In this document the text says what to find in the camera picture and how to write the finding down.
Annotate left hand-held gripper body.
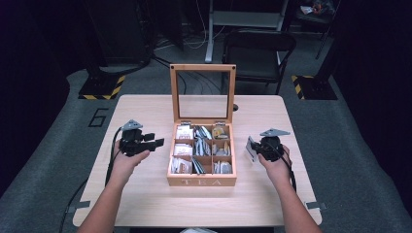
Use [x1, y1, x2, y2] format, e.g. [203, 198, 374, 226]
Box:
[119, 119, 146, 158]

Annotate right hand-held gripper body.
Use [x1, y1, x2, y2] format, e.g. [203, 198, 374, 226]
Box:
[259, 128, 292, 163]

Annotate grey foil tea sachet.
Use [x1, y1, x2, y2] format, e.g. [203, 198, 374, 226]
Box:
[245, 135, 260, 163]

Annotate wooden tea box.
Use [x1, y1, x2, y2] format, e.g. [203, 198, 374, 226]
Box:
[166, 63, 238, 187]

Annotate person's right hand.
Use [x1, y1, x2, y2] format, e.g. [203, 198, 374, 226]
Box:
[257, 144, 293, 192]

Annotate person's left hand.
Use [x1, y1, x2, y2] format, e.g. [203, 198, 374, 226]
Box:
[111, 140, 152, 189]

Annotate assorted tea bags pile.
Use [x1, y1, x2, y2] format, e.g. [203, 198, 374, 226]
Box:
[170, 125, 233, 175]

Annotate hazard striped black stand base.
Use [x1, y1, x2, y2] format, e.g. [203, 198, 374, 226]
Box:
[291, 75, 338, 101]
[78, 75, 126, 101]

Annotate grey tape strip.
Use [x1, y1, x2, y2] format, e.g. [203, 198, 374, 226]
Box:
[305, 201, 327, 211]
[67, 200, 91, 214]

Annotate black folding chair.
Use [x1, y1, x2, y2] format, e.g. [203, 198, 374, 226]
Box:
[221, 28, 297, 95]

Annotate person's white clothing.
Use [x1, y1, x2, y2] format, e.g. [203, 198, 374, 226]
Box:
[179, 227, 219, 233]

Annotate dark equipment cabinet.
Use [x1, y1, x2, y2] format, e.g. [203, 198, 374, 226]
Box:
[82, 0, 154, 77]

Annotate dark cluttered side table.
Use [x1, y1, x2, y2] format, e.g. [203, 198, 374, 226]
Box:
[285, 0, 342, 60]

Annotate right hand-held gripper black cable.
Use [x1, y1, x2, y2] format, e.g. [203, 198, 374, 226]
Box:
[271, 141, 297, 193]

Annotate hand-held gripper black cable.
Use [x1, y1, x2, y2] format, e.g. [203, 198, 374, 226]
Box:
[271, 141, 297, 193]
[104, 126, 126, 187]

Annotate left hand-held gripper black cable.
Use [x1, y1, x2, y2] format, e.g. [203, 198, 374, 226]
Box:
[104, 126, 126, 187]

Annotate black floor cable bundle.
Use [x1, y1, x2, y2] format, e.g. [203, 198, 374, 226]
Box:
[152, 54, 224, 95]

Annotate thin black floor cable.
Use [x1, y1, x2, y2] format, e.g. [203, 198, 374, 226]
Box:
[58, 179, 89, 233]

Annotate white metal desk frame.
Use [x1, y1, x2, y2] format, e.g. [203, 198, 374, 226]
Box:
[204, 0, 290, 64]

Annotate white hanging cable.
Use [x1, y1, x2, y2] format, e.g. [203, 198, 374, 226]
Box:
[184, 0, 226, 50]

